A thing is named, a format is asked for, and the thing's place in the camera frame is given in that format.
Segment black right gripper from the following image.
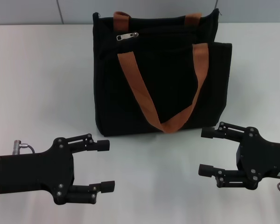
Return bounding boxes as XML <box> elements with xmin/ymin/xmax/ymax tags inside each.
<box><xmin>198</xmin><ymin>121</ymin><xmax>280</xmax><ymax>190</ymax></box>

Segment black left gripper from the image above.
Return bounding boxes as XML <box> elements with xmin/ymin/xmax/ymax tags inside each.
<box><xmin>0</xmin><ymin>133</ymin><xmax>116</xmax><ymax>205</ymax></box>

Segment silver metal zipper pull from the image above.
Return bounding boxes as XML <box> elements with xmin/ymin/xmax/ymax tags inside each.
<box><xmin>117</xmin><ymin>31</ymin><xmax>139</xmax><ymax>42</ymax></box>

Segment silver connector with grey cable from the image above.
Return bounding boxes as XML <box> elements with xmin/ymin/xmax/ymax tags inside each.
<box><xmin>13</xmin><ymin>140</ymin><xmax>37</xmax><ymax>155</ymax></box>

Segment black fabric bag orange handles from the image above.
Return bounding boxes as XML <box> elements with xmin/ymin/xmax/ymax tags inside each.
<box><xmin>92</xmin><ymin>8</ymin><xmax>232</xmax><ymax>138</ymax></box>

